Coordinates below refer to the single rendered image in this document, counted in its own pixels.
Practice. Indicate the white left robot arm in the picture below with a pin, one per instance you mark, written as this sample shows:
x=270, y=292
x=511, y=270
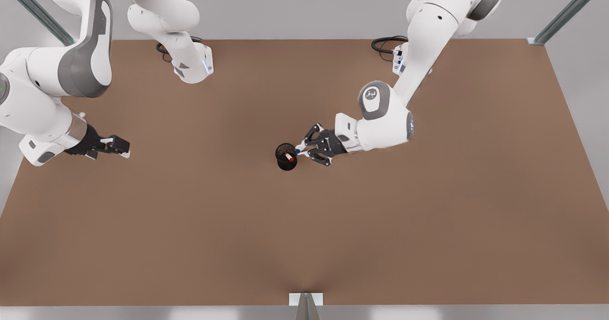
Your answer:
x=385, y=120

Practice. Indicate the silver frame post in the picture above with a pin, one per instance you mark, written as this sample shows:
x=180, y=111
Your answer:
x=306, y=305
x=568, y=11
x=38, y=12

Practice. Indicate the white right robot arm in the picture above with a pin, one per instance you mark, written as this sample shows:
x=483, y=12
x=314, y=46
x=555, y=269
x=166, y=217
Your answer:
x=43, y=72

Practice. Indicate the red and white pen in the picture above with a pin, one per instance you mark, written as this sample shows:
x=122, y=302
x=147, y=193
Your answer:
x=289, y=157

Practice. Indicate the black mesh pen holder cup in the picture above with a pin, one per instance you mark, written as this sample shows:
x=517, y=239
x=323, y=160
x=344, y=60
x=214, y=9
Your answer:
x=285, y=164

